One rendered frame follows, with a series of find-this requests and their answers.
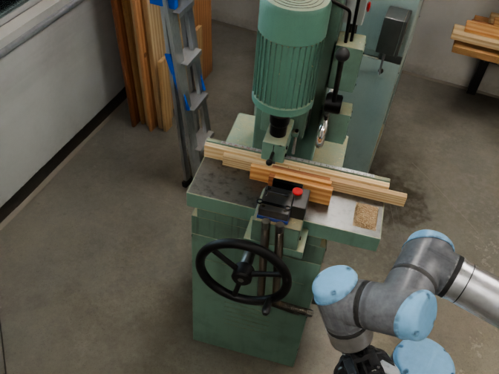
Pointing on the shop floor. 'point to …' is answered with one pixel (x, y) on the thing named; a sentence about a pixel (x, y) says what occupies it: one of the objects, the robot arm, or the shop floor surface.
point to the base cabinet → (214, 309)
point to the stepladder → (171, 35)
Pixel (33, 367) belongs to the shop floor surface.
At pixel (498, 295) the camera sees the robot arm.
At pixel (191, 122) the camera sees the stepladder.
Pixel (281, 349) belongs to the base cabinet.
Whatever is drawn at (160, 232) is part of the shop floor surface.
